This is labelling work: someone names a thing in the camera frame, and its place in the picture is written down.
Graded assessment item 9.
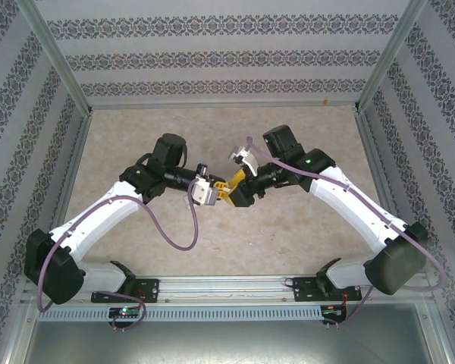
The grey sheet metal panel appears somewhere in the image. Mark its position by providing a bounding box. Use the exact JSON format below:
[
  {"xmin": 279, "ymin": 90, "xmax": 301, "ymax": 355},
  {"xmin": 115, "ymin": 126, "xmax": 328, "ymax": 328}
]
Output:
[{"xmin": 22, "ymin": 303, "xmax": 452, "ymax": 364}]

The aluminium back rail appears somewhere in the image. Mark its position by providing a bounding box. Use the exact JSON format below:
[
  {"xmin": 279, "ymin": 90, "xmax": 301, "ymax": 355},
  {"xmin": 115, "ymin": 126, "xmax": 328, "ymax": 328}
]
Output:
[{"xmin": 89, "ymin": 99, "xmax": 361, "ymax": 111}]

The grey slotted cable duct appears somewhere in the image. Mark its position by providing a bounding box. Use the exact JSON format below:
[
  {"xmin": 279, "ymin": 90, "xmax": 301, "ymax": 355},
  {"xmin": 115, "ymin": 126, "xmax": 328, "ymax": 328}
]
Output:
[{"xmin": 36, "ymin": 305, "xmax": 323, "ymax": 324}]

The aluminium frame post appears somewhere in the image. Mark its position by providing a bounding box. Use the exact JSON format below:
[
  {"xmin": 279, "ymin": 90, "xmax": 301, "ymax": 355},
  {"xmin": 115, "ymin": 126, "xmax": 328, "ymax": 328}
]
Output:
[
  {"xmin": 354, "ymin": 0, "xmax": 429, "ymax": 115},
  {"xmin": 17, "ymin": 0, "xmax": 94, "ymax": 117}
]

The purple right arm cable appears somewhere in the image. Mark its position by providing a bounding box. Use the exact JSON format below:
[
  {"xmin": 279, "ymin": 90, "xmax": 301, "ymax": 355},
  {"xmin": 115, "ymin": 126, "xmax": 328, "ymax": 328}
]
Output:
[{"xmin": 246, "ymin": 136, "xmax": 449, "ymax": 331}]

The aluminium side rail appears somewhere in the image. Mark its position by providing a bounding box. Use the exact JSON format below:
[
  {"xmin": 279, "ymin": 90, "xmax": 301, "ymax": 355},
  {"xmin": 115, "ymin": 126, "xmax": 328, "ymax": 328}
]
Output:
[
  {"xmin": 47, "ymin": 113, "xmax": 94, "ymax": 236},
  {"xmin": 354, "ymin": 109, "xmax": 413, "ymax": 236}
]

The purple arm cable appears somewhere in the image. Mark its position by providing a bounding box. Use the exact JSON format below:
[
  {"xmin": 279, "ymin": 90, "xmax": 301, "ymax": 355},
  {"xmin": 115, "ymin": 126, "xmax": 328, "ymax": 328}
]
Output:
[
  {"xmin": 36, "ymin": 180, "xmax": 199, "ymax": 333},
  {"xmin": 246, "ymin": 136, "xmax": 449, "ymax": 331}
]

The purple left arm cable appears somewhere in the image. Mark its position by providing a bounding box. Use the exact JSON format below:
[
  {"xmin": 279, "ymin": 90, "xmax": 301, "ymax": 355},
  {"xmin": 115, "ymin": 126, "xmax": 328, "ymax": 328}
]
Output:
[{"xmin": 36, "ymin": 180, "xmax": 199, "ymax": 333}]

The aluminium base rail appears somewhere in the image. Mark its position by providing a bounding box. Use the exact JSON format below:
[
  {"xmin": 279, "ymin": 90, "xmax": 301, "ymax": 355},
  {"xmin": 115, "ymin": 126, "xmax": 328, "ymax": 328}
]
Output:
[{"xmin": 22, "ymin": 275, "xmax": 432, "ymax": 304}]

